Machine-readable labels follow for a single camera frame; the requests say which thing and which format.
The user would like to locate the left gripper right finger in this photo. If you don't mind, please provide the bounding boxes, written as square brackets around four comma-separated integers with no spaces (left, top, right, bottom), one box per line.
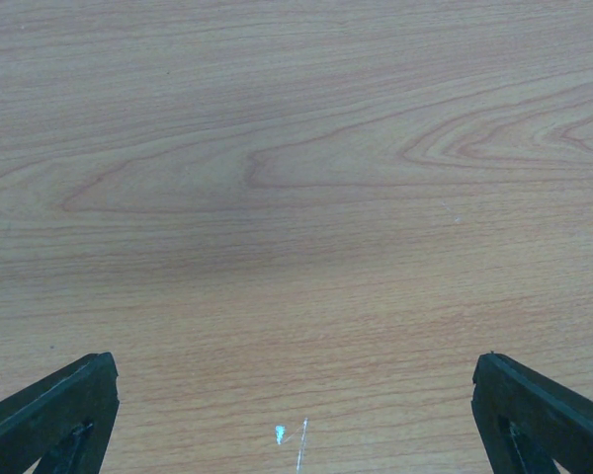
[471,353,593,473]

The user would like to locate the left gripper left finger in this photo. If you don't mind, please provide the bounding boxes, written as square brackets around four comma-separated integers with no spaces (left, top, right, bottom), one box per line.
[0,353,120,473]

